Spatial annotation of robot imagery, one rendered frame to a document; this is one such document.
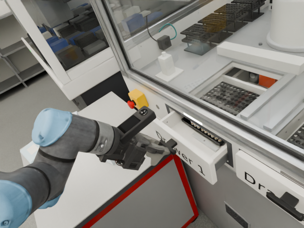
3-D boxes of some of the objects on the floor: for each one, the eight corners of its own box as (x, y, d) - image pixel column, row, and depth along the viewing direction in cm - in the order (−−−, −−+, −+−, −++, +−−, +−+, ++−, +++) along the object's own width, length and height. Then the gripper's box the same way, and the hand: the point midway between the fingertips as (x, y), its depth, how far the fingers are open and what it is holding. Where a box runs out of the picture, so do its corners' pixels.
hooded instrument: (121, 176, 176) (-103, -148, 64) (62, 97, 309) (-44, -53, 197) (221, 97, 211) (190, -200, 99) (129, 57, 345) (72, -89, 233)
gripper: (88, 145, 55) (145, 156, 70) (106, 171, 48) (166, 178, 62) (103, 116, 54) (158, 134, 69) (123, 138, 46) (181, 152, 61)
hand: (163, 146), depth 64 cm, fingers closed on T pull, 3 cm apart
